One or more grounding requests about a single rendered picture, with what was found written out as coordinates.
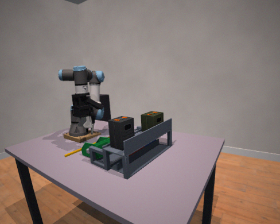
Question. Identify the green bin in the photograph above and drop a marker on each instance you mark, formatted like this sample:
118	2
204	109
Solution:
100	142

